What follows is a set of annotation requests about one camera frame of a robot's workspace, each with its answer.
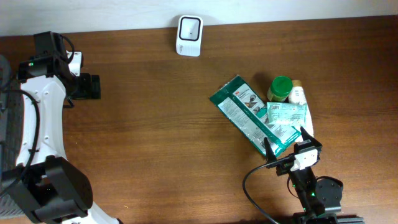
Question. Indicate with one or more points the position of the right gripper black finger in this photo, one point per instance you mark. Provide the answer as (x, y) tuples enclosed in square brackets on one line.
[(306, 137), (269, 152)]

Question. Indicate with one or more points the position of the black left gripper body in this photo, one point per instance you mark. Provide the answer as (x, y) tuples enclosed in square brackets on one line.
[(90, 86)]

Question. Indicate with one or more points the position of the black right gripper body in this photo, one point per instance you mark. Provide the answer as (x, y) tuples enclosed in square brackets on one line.
[(284, 167)]

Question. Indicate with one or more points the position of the pale green wipes packet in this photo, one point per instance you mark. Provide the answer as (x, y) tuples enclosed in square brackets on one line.
[(286, 114)]

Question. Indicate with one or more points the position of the white tube with gold cap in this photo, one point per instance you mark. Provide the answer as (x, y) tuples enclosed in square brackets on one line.
[(297, 97)]

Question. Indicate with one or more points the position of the green lid spice jar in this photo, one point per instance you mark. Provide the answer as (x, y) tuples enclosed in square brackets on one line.
[(280, 89)]

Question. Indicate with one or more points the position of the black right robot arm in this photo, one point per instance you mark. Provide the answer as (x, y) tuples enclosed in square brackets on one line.
[(320, 196)]

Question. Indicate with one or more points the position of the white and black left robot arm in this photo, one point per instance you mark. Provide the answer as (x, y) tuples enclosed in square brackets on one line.
[(37, 180)]

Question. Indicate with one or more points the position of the white barcode scanner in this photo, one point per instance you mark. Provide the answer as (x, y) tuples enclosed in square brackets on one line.
[(189, 35)]

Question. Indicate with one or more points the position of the dark grey plastic basket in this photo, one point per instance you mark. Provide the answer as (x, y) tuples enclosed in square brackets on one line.
[(11, 137)]

